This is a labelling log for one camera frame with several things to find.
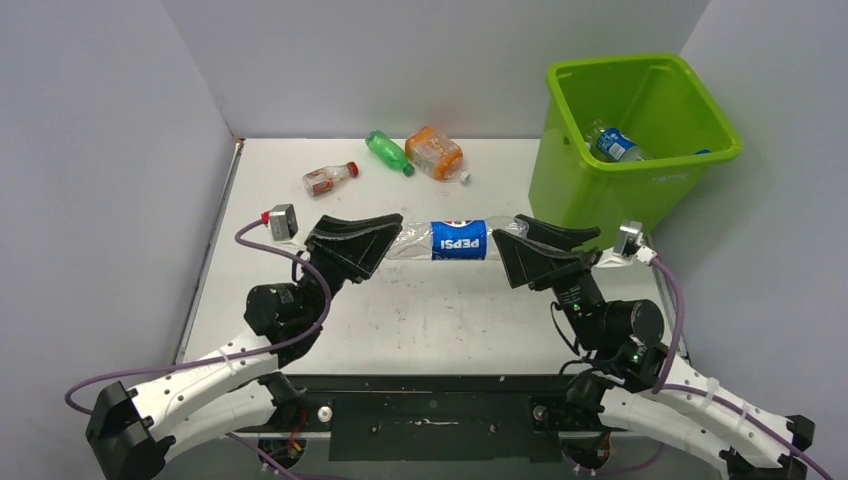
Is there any large orange tea bottle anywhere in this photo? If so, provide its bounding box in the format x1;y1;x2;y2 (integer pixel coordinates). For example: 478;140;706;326
404;126;471;184

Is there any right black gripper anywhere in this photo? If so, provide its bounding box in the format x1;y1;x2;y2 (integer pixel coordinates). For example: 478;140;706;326
488;214;607;348

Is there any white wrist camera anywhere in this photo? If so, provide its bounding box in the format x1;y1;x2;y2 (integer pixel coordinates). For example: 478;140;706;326
594;221;658;269
260;203;299;243

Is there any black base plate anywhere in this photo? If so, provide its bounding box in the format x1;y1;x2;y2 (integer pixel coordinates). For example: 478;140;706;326
242;375;605;462

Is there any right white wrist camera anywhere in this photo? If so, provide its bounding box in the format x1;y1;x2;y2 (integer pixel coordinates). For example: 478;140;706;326
594;221;658;269

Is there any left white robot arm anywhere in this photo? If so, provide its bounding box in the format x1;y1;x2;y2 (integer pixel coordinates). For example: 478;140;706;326
85;213;403;479

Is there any pepsi bottle blue cap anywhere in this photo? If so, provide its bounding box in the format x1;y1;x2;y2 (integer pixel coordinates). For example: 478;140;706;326
385;216;529;261

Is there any green plastic bin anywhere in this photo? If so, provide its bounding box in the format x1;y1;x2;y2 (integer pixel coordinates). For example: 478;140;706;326
528;53;743;249

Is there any crushed red label bottle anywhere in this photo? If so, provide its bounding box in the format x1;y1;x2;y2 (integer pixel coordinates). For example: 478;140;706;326
302;162;359;198

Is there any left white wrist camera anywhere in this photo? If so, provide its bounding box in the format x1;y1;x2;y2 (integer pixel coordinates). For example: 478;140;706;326
260;203;299;243

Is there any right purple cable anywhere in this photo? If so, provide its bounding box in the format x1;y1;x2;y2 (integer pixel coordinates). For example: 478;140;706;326
649;254;833;480

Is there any blue label crushed bottle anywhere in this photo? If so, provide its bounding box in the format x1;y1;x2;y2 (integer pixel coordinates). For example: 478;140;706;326
583;119;651;163

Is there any green soda bottle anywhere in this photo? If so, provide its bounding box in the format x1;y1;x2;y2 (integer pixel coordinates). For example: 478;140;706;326
365;130;415;177

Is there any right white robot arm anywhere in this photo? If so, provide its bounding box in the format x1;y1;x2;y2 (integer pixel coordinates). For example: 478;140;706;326
492;216;815;479

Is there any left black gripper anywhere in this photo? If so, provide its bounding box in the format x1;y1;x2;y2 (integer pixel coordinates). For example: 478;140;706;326
296;214;401;323

